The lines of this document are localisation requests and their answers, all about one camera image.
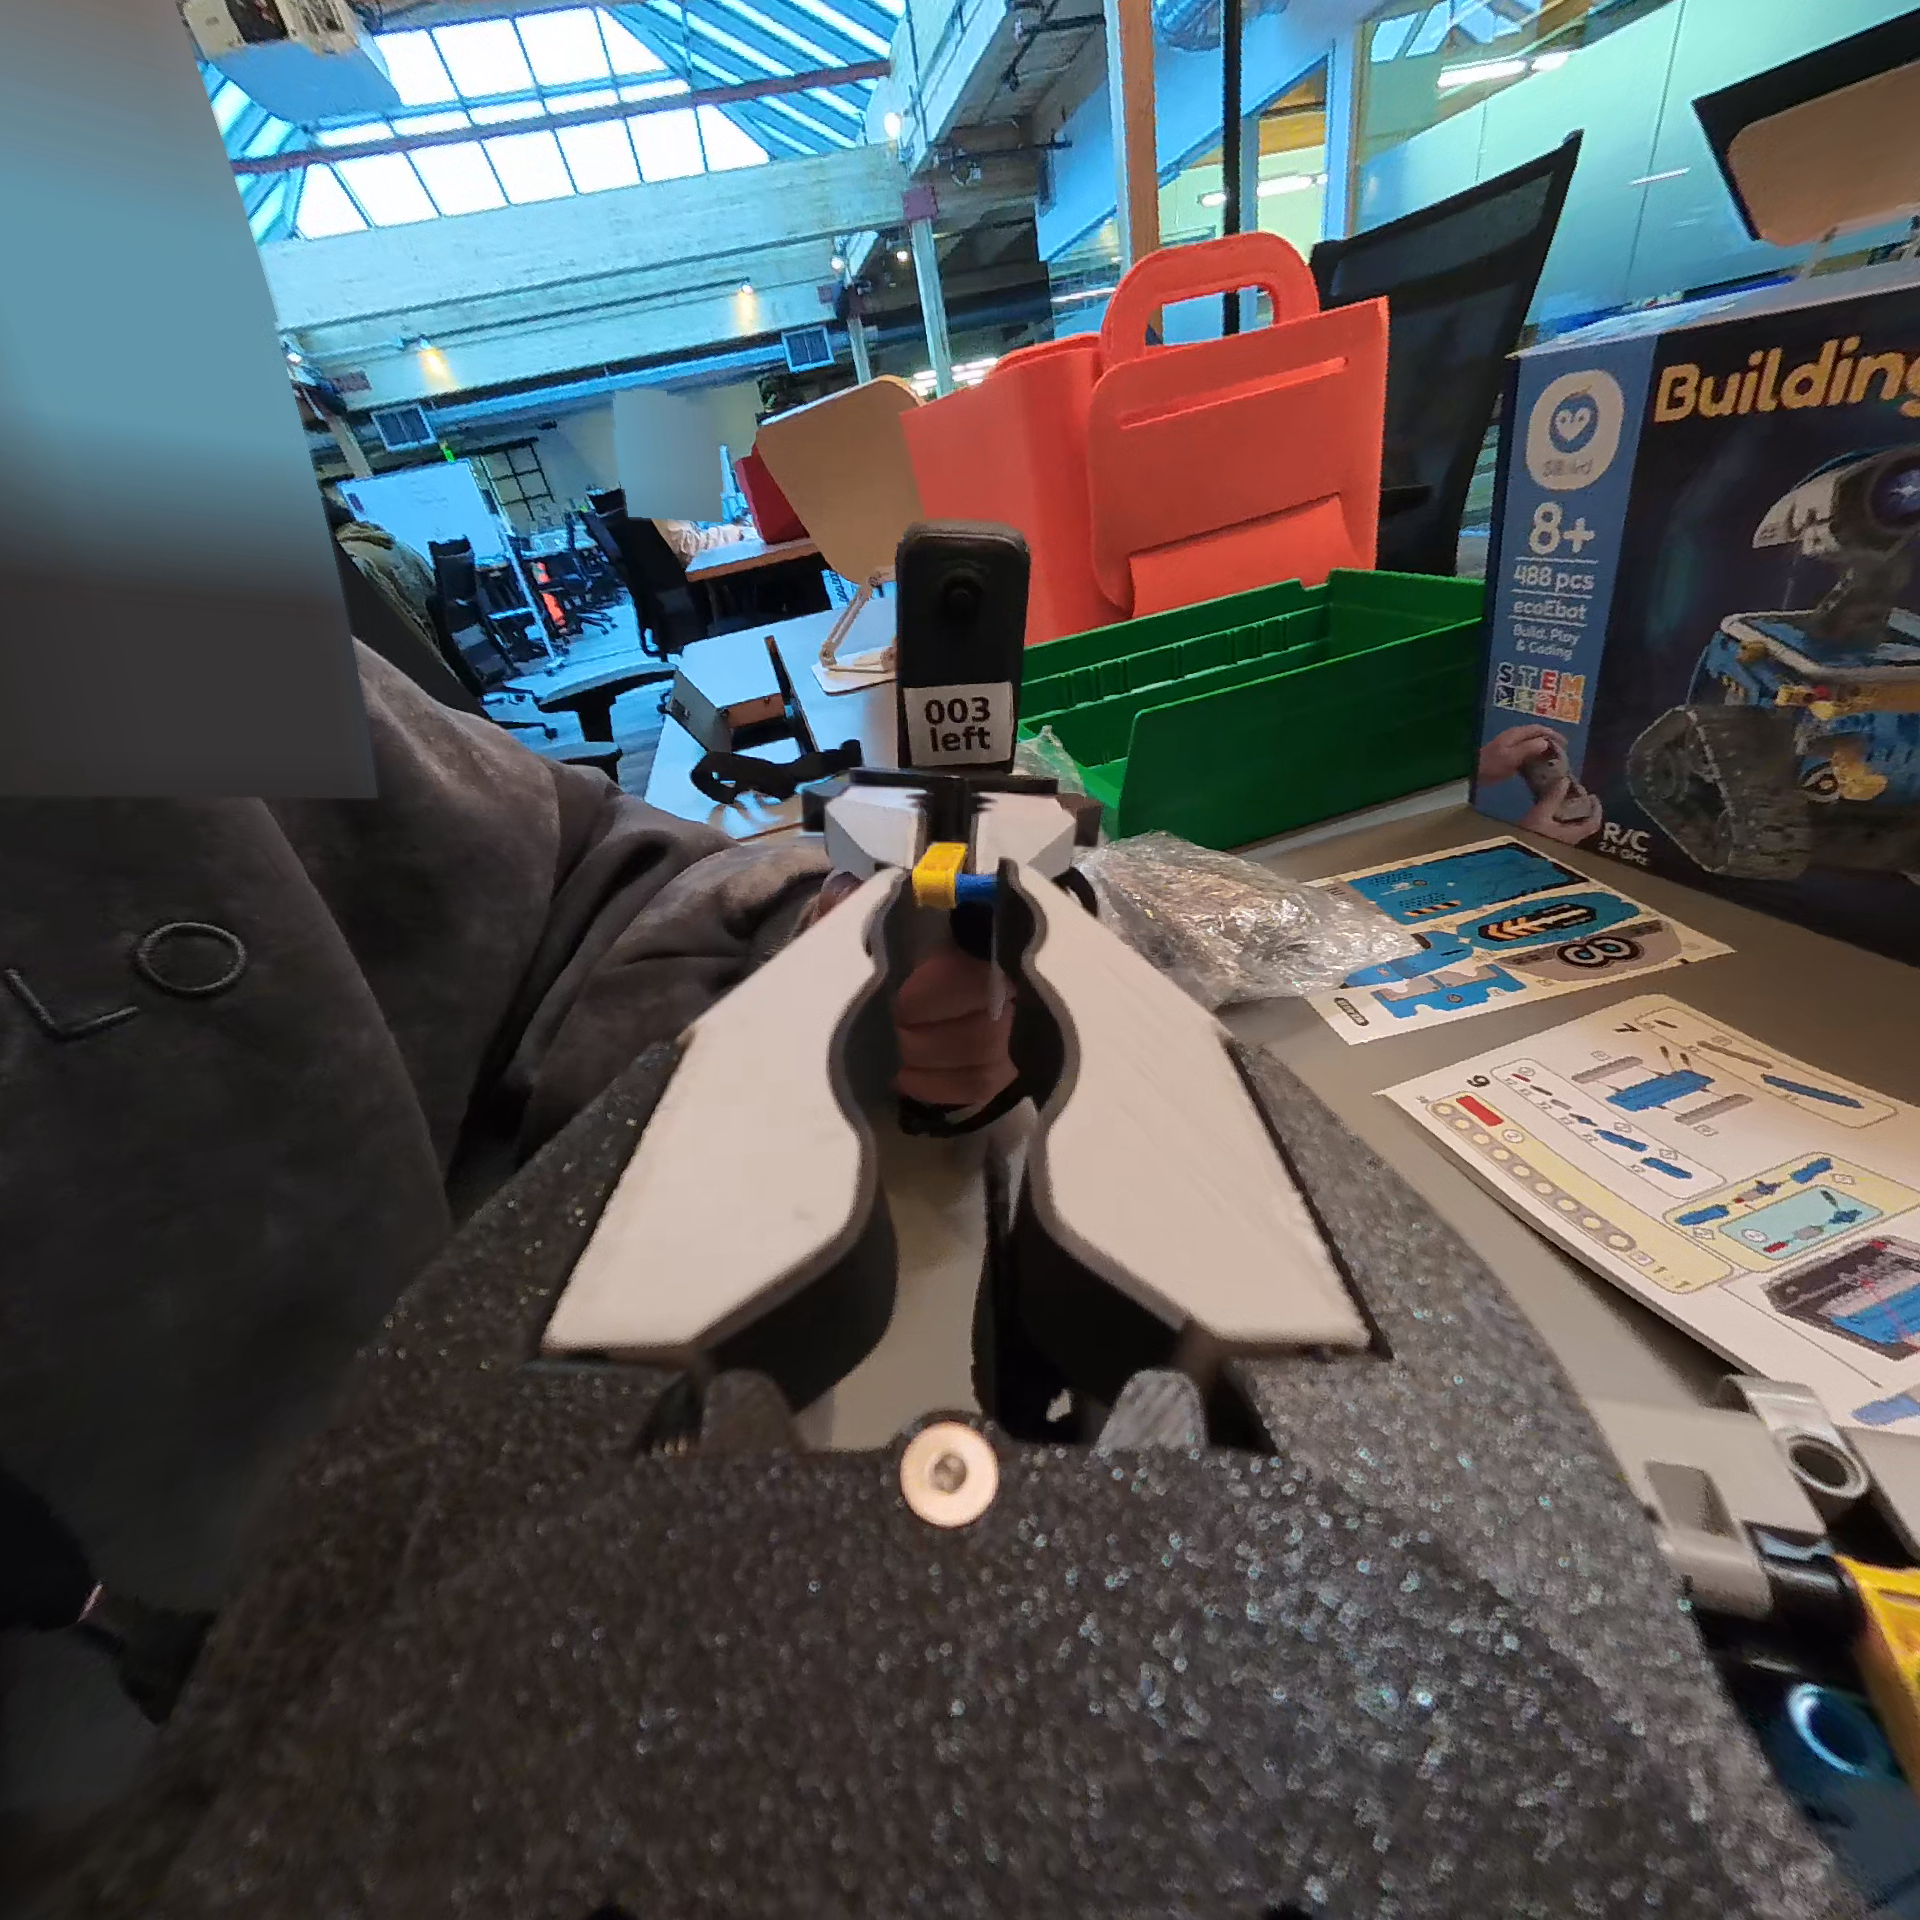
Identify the brick instruction booklet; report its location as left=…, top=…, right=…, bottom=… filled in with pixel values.
left=1381, top=997, right=1920, bottom=1434

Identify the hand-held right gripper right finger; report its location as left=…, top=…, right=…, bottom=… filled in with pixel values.
left=975, top=887, right=1375, bottom=1417

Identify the orange plastic carrier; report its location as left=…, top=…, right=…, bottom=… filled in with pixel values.
left=901, top=235, right=1396, bottom=647

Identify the tan board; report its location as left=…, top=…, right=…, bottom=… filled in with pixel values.
left=752, top=374, right=933, bottom=691

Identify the crumpled clear plastic bag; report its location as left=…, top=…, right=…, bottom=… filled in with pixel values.
left=1074, top=833, right=1413, bottom=1011

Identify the black framed board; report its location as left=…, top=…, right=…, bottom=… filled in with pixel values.
left=1689, top=8, right=1920, bottom=248

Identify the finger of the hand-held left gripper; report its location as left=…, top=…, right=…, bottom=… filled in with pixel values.
left=816, top=786, right=921, bottom=895
left=1006, top=786, right=1087, bottom=903

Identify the grey blue toy brick assembly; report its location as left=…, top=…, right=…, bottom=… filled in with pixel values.
left=1591, top=1376, right=1920, bottom=1920

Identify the person's left hand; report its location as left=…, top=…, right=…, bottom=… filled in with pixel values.
left=886, top=887, right=1037, bottom=1126

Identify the blue sticker sheet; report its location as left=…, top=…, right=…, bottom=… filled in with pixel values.
left=1305, top=840, right=1737, bottom=1047

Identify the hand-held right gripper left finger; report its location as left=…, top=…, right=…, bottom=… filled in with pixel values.
left=541, top=870, right=942, bottom=1411

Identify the black desk stand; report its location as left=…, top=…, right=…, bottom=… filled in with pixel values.
left=660, top=631, right=903, bottom=826

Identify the green plastic bin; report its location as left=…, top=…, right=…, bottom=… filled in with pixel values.
left=1014, top=570, right=1490, bottom=849

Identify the toy robot kit box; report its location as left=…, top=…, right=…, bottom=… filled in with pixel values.
left=1471, top=265, right=1920, bottom=968

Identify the grey desk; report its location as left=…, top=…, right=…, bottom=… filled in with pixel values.
left=646, top=600, right=1920, bottom=1920

